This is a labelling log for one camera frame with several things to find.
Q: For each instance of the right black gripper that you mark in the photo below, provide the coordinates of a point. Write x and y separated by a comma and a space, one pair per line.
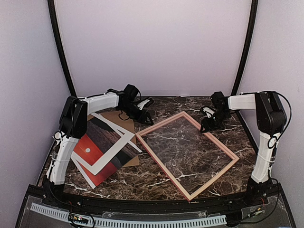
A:
208, 126

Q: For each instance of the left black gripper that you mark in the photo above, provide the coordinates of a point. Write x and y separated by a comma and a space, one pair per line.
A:
142, 120

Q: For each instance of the light wooden picture frame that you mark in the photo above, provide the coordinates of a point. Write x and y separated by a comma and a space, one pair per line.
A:
189, 197

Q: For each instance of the white photo mat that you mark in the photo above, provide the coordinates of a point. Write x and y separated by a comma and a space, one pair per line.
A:
118, 142

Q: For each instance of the brown cardboard backing board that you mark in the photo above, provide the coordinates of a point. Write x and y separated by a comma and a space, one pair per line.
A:
126, 121

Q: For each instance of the clear acrylic sheet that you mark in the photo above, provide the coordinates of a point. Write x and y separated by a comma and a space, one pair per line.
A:
191, 157

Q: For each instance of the red sunset photo print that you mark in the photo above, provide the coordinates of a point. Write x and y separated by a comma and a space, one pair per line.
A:
95, 180

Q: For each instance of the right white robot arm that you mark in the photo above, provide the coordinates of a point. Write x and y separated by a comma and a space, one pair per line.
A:
271, 120

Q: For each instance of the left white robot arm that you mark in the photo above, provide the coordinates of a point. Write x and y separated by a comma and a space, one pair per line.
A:
73, 123

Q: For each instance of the small circuit board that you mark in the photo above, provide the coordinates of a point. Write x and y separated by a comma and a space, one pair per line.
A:
77, 218

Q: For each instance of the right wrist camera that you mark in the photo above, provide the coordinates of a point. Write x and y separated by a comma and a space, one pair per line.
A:
207, 111

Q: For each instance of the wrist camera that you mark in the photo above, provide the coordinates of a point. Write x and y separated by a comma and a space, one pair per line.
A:
207, 111
145, 103

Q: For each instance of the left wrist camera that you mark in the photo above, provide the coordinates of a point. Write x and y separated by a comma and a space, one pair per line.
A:
145, 103

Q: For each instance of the right black corner post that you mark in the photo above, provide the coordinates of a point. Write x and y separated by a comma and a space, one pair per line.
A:
246, 47

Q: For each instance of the black corner post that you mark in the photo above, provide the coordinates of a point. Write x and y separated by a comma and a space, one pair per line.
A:
246, 47
59, 45

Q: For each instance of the black front rail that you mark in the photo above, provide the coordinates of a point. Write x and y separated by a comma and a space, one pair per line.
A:
268, 211

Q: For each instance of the grey slotted cable duct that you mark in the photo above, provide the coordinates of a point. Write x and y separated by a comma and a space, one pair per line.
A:
132, 222

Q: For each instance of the left black corner post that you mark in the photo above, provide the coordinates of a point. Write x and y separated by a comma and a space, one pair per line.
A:
59, 45

